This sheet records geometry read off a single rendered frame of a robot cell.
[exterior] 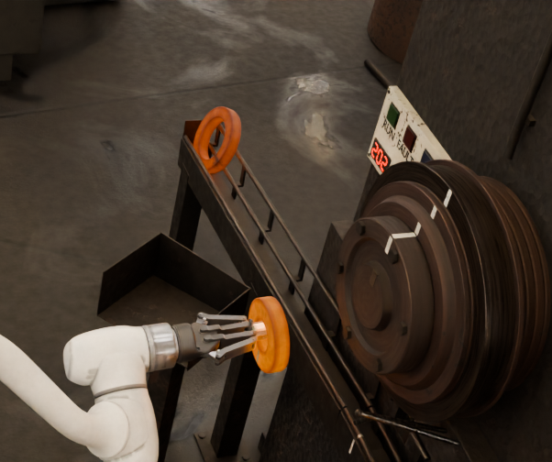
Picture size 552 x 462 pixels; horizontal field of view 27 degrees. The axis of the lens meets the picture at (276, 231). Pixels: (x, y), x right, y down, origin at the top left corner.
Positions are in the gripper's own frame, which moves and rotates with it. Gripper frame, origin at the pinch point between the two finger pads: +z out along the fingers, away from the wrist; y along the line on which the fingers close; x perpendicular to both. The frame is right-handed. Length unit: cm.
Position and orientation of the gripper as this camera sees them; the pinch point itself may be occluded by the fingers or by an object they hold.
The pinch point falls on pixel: (269, 329)
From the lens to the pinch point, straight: 231.6
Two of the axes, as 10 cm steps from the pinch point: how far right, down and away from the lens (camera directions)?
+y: 3.5, 6.4, -6.8
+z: 9.3, -1.2, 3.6
